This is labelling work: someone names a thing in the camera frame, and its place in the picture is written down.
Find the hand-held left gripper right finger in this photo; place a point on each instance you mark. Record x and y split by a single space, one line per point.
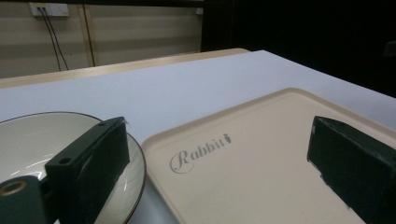
351 165

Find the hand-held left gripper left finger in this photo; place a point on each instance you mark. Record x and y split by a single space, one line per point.
90 165

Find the white plate with dark rim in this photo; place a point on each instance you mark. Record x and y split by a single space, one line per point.
34 140

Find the beige plastic tray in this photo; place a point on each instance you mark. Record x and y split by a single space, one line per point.
249 174

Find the black curtain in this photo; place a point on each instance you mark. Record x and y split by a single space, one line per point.
305 37

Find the white wall socket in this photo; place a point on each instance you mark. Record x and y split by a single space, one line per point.
49 9

